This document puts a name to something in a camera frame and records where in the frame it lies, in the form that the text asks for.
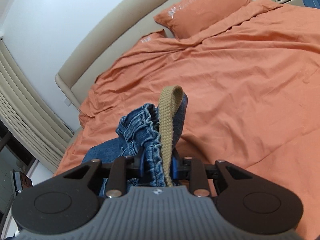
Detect beige upholstered headboard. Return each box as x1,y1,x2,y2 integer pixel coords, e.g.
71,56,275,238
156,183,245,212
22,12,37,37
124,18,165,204
55,0,181,108

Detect orange duvet cover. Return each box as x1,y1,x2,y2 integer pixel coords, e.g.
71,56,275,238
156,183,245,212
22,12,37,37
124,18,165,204
57,0,319,239

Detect orange pillow with logo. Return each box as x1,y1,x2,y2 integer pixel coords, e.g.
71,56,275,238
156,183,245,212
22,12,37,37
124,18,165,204
153,0,252,39

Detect dark framed screen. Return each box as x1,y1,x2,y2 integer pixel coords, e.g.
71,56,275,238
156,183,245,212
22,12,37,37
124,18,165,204
10,170,33,197

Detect blue denim jeans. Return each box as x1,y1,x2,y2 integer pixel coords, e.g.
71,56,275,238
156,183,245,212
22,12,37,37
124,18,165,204
81,92,189,197

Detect white wall socket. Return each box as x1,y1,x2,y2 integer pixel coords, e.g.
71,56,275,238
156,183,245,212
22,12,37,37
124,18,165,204
64,98,72,107

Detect beige pleated curtain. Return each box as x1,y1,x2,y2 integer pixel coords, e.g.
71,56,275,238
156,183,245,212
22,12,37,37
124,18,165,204
1,42,73,172

